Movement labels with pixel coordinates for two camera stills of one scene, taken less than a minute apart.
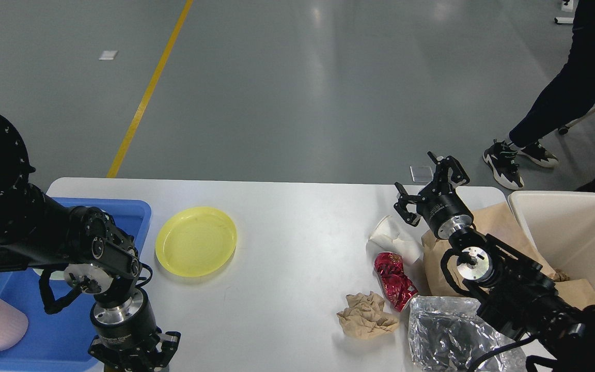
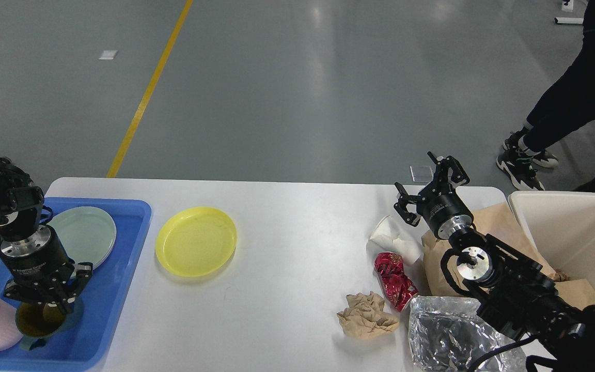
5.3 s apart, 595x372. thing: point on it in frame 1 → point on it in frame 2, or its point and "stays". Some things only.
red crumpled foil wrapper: [398, 288] stays
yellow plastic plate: [196, 242] stays
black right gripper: [443, 209] stays
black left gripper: [126, 334] → [41, 268]
